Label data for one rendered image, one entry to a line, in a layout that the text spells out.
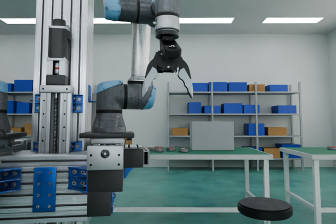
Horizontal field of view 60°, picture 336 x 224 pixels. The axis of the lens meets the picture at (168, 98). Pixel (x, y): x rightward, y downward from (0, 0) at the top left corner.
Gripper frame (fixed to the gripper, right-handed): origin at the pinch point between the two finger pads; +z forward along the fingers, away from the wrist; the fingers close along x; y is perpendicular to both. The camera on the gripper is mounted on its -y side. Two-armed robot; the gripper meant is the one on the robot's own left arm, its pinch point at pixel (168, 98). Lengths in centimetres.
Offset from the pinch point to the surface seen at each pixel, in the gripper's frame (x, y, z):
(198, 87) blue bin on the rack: -146, 564, -71
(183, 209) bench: -46, 219, 97
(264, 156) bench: -127, 203, 43
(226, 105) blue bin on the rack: -209, 555, -30
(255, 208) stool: -66, 89, 59
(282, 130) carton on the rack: -334, 539, 26
